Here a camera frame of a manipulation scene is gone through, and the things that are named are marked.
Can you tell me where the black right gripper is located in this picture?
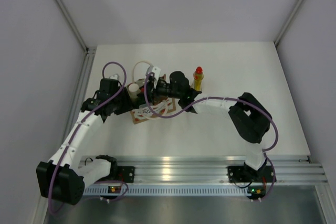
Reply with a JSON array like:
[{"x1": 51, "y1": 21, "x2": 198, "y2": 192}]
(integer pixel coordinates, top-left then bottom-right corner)
[{"x1": 138, "y1": 79, "x2": 181, "y2": 103}]

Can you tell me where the yellow oil bottle red cap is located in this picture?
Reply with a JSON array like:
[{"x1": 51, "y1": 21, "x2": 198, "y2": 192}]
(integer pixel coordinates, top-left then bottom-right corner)
[{"x1": 192, "y1": 66, "x2": 204, "y2": 91}]

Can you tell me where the burlap canvas bag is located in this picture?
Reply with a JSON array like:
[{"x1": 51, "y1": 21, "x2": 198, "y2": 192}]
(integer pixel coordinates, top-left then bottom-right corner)
[{"x1": 127, "y1": 60, "x2": 176, "y2": 124}]

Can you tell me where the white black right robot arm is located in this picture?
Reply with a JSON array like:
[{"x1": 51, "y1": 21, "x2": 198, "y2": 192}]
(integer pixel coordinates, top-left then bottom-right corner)
[{"x1": 144, "y1": 67, "x2": 279, "y2": 182}]

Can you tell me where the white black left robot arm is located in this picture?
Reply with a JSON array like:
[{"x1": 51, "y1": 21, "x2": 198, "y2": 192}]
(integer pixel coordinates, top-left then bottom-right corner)
[{"x1": 36, "y1": 78, "x2": 132, "y2": 205}]

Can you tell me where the white-capped pale green bottle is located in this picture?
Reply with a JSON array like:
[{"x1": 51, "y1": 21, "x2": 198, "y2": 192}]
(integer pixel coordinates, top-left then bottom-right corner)
[{"x1": 128, "y1": 83, "x2": 140, "y2": 100}]

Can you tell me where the green bottle red cap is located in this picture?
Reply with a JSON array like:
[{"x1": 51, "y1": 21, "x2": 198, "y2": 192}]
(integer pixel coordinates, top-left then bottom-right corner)
[{"x1": 135, "y1": 90, "x2": 147, "y2": 109}]

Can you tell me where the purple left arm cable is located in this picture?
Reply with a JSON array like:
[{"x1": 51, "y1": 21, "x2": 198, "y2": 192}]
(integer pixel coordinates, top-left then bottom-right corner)
[{"x1": 48, "y1": 61, "x2": 129, "y2": 216}]

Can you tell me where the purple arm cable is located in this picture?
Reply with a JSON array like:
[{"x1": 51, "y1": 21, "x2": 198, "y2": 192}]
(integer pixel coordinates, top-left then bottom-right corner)
[
  {"x1": 144, "y1": 71, "x2": 279, "y2": 204},
  {"x1": 48, "y1": 61, "x2": 129, "y2": 216}
]

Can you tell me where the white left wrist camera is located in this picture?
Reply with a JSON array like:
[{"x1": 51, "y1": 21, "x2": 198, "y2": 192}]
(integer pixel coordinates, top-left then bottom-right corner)
[{"x1": 109, "y1": 74, "x2": 120, "y2": 80}]

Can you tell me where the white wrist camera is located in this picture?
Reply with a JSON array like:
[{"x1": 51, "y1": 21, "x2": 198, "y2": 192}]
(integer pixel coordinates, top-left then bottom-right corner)
[
  {"x1": 109, "y1": 74, "x2": 120, "y2": 80},
  {"x1": 146, "y1": 65, "x2": 161, "y2": 80}
]

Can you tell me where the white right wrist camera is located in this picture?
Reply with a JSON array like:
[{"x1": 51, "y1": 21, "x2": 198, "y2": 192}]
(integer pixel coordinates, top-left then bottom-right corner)
[{"x1": 146, "y1": 65, "x2": 161, "y2": 80}]

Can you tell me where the left corner aluminium post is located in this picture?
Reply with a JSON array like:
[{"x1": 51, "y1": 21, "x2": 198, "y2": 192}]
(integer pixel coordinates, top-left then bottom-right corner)
[{"x1": 54, "y1": 0, "x2": 88, "y2": 53}]

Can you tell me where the corner aluminium post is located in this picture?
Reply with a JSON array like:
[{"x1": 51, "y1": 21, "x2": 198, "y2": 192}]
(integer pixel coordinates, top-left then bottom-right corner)
[
  {"x1": 54, "y1": 0, "x2": 88, "y2": 53},
  {"x1": 274, "y1": 0, "x2": 306, "y2": 48}
]

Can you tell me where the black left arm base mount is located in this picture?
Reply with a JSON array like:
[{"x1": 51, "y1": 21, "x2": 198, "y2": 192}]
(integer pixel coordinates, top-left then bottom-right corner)
[{"x1": 117, "y1": 166, "x2": 135, "y2": 183}]

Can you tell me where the perforated cable duct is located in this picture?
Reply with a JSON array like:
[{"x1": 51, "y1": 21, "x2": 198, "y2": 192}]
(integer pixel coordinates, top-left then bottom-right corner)
[{"x1": 83, "y1": 185, "x2": 251, "y2": 196}]

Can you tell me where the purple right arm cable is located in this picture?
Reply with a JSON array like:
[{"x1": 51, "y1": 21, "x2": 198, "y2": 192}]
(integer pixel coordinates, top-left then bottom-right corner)
[{"x1": 144, "y1": 71, "x2": 279, "y2": 204}]

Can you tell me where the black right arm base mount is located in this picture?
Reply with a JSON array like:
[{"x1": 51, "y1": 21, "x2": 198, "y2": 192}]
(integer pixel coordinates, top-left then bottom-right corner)
[{"x1": 227, "y1": 165, "x2": 275, "y2": 183}]

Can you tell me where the aluminium frame rail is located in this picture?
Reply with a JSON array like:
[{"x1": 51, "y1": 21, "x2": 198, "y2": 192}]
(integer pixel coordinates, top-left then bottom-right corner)
[{"x1": 80, "y1": 155, "x2": 329, "y2": 186}]

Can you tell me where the right corner aluminium post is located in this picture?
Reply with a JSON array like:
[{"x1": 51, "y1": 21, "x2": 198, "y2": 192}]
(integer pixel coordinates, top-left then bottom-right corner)
[{"x1": 274, "y1": 0, "x2": 306, "y2": 48}]

